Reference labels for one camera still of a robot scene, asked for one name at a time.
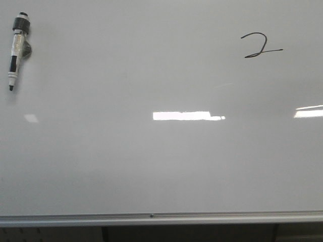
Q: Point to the white black whiteboard marker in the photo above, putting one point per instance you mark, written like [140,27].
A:
[21,48]

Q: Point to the white whiteboard with aluminium frame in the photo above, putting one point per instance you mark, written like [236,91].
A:
[162,112]

